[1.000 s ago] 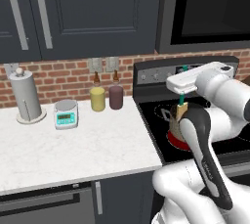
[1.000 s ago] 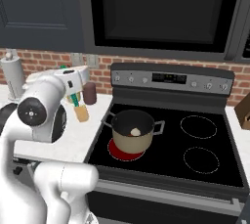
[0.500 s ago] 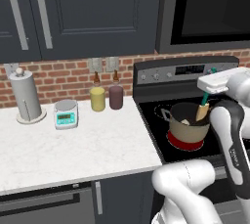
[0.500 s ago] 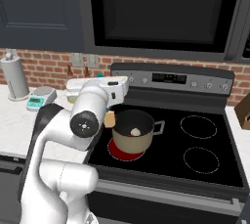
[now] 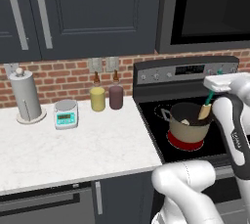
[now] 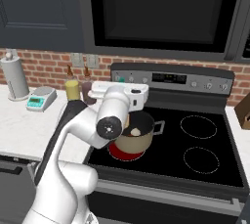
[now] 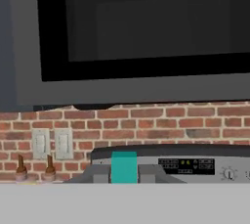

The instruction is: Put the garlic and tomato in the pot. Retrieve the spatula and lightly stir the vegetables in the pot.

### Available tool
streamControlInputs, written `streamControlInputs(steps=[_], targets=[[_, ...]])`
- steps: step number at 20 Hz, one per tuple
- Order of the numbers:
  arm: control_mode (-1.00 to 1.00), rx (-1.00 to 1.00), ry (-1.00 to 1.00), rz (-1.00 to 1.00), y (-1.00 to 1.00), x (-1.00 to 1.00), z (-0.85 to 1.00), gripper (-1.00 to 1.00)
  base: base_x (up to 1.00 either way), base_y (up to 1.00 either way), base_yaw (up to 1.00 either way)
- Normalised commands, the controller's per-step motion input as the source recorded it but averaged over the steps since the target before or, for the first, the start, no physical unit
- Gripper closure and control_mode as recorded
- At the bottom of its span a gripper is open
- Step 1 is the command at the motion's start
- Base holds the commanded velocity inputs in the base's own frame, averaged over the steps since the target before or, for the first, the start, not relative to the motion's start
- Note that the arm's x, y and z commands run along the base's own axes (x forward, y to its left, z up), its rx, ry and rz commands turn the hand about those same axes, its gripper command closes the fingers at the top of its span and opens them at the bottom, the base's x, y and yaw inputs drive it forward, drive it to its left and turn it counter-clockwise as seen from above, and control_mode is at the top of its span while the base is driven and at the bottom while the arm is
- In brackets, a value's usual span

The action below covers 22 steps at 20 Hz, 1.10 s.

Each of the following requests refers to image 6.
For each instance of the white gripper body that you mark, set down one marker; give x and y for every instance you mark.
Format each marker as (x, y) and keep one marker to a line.
(97, 91)

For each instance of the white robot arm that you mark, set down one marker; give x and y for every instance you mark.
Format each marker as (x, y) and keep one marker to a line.
(65, 185)

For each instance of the white garlic bulb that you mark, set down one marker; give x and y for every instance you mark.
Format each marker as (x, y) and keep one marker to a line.
(135, 132)

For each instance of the beige cooking pot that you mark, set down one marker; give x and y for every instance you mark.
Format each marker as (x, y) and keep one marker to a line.
(136, 143)

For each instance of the dark red squeeze bottle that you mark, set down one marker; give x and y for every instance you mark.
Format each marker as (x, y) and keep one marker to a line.
(86, 89)

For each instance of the silver stove knob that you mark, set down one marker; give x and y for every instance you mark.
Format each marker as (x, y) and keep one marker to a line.
(208, 86)
(194, 84)
(131, 79)
(117, 78)
(145, 80)
(224, 87)

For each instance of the yellow squeeze bottle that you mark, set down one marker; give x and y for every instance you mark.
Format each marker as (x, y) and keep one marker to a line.
(72, 89)

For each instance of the grey kitchen scale teal display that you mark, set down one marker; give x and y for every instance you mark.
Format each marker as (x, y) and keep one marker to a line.
(40, 99)

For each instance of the white paper towel roll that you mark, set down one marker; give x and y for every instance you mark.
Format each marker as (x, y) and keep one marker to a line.
(14, 76)

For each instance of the black stove with hob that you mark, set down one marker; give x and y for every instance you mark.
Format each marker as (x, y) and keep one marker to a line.
(182, 143)

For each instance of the dark grey cupboard door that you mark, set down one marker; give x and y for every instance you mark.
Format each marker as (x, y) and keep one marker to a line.
(39, 9)

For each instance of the black microwave oven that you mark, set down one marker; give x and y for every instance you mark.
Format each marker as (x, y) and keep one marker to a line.
(162, 9)

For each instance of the dark grey drawer front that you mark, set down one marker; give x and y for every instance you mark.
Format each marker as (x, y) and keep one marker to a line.
(14, 195)

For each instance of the brown cardboard box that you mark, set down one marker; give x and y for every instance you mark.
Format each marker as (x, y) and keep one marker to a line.
(244, 110)

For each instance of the grey wall socket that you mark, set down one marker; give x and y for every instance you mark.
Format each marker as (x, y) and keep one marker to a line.
(77, 59)
(92, 61)

